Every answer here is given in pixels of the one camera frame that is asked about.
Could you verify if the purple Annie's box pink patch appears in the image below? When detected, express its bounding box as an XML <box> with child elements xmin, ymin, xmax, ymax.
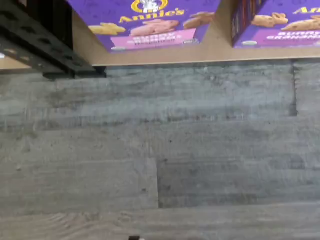
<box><xmin>66</xmin><ymin>0</ymin><xmax>222</xmax><ymax>54</ymax></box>

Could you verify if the wooden shelf board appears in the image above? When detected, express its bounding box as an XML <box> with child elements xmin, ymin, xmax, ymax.
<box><xmin>0</xmin><ymin>55</ymin><xmax>34</xmax><ymax>71</ymax></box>
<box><xmin>72</xmin><ymin>0</ymin><xmax>320</xmax><ymax>68</ymax></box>

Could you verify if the purple Annie's box violet patch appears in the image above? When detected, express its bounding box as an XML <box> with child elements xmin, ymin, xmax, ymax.
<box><xmin>231</xmin><ymin>0</ymin><xmax>320</xmax><ymax>50</ymax></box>

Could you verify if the black perforated shelf post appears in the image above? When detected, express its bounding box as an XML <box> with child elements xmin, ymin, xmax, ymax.
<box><xmin>0</xmin><ymin>0</ymin><xmax>107</xmax><ymax>80</ymax></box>

